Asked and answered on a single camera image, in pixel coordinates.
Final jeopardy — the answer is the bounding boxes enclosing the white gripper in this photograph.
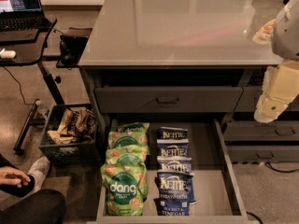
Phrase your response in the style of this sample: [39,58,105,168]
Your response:
[254,60,299,123]

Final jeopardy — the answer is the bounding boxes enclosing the blue kettle chip bag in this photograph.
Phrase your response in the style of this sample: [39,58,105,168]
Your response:
[157,170,193,217]
[157,156,192,174]
[157,127,188,140]
[157,139,189,157]

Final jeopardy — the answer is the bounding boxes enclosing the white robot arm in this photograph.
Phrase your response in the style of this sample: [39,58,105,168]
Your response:
[252,0,299,123]

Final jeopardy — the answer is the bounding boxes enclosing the grey right top drawer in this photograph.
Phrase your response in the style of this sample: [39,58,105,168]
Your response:
[235,86,299,112]

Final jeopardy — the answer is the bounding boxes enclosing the open grey middle drawer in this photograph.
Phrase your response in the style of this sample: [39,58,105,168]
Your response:
[89,120,259,224]

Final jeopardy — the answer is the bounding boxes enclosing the grey counter cabinet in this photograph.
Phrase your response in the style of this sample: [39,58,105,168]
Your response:
[78,0,299,165]

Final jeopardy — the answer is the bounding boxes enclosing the green dang chip bag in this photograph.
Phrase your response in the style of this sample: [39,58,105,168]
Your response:
[106,145,148,164]
[101,163,148,217]
[108,132,148,148]
[117,122,150,132]

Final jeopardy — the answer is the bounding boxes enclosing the back green Dang chip bag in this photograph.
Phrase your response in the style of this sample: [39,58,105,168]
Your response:
[117,122,150,132]

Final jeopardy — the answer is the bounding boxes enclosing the front green Dang chip bag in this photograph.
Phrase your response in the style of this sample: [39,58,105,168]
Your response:
[101,163,148,217]

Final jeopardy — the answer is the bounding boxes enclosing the person's hand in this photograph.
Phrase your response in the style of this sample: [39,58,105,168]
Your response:
[0,166,31,188]

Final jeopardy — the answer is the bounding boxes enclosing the grey right lower drawers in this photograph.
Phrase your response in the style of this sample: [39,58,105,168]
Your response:
[223,121,299,162]

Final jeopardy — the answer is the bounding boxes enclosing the brown snack bags in crate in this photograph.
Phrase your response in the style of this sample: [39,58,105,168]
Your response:
[47,108,96,145]

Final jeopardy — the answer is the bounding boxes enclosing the dark plastic crate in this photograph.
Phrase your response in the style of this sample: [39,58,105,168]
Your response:
[39,104,100,166]

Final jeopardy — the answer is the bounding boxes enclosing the white sneaker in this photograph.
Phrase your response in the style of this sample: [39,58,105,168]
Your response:
[28,157,50,193]

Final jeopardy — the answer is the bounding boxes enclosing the person's leg in black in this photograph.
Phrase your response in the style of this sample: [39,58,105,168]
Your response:
[0,155,66,224]

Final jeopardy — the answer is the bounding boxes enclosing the black rolling laptop desk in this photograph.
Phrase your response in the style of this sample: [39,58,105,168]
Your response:
[0,15,64,156]

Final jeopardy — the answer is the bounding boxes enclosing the open laptop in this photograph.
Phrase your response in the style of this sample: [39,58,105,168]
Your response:
[0,0,44,31]

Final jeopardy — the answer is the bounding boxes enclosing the white computer mouse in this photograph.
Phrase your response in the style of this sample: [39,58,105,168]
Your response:
[0,49,16,59]

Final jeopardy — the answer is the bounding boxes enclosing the black floor cable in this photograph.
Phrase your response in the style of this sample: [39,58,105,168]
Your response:
[263,161,299,175]

